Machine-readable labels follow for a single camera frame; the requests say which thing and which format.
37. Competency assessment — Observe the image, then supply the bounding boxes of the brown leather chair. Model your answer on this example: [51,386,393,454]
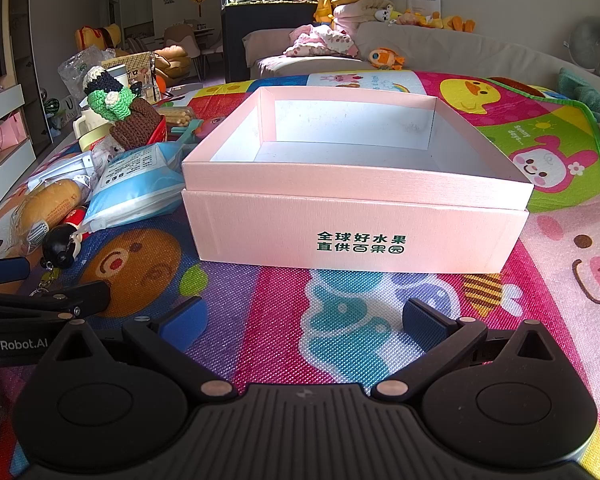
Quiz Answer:
[152,45,194,81]

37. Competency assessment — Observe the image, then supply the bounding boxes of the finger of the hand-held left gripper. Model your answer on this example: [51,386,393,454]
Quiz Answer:
[0,281,112,322]
[0,256,31,289]

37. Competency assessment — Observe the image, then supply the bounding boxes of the bread roll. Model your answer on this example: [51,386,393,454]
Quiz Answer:
[10,179,89,256]

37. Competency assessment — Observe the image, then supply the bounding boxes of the white paper sheet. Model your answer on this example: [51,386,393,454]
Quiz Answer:
[406,0,444,16]

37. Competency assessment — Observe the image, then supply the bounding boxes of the clear plastic bag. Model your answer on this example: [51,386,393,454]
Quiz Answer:
[57,46,118,99]

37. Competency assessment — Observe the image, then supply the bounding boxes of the orange fish plush toy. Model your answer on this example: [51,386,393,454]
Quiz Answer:
[367,47,406,71]

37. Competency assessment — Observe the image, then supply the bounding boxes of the blue white soft packet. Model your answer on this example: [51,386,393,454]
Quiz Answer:
[82,141,201,233]

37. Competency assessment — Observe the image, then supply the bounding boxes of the grey round pillow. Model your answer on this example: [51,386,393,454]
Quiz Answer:
[567,10,600,72]

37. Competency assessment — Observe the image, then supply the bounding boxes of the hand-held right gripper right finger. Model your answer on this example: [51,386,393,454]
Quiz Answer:
[370,298,570,404]

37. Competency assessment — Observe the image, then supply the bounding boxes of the pink cardboard box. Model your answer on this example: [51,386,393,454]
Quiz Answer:
[181,86,534,274]

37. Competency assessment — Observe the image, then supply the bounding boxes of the black-headed doll keychain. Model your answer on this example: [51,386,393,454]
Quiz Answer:
[30,207,92,296]

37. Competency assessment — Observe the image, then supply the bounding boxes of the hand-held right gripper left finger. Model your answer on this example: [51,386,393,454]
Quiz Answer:
[30,296,238,404]

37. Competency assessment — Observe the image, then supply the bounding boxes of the crochet doll with brown hair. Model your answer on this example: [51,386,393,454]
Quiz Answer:
[83,66,168,151]

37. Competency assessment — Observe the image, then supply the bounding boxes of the teal plastic toy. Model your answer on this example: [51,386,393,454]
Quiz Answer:
[171,116,226,154]

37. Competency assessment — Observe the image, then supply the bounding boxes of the printed paper bag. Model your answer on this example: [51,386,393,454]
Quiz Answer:
[102,52,162,104]

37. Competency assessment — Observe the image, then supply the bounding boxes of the pink frilly clothes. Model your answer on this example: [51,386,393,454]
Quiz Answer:
[285,24,361,59]

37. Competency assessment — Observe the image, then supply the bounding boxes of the yellow duck plush toys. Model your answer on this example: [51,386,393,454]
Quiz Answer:
[395,9,476,34]

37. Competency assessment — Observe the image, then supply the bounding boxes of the beige sofa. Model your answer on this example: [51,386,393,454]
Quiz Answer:
[242,21,600,117]

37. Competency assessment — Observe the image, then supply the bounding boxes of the black fish tank cabinet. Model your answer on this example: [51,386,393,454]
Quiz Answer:
[221,4,331,84]

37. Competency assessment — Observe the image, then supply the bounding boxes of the yellow bear plush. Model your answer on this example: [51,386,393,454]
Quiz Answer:
[75,24,124,54]

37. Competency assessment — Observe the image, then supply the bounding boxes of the white mug with yellow band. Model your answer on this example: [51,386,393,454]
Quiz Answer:
[73,107,114,154]

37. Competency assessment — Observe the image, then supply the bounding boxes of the white plastic packet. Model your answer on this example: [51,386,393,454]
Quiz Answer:
[27,152,107,187]

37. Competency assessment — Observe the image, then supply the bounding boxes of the pink bag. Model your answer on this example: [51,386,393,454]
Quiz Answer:
[0,112,26,149]

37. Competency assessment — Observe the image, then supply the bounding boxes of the biscuit sticks packet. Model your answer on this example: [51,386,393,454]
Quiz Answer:
[156,104,194,128]

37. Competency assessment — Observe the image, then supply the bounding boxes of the colourful cartoon play mat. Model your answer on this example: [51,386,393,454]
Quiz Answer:
[0,69,600,466]

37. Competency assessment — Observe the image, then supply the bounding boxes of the beige pillow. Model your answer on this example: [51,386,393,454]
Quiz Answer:
[332,2,387,32]

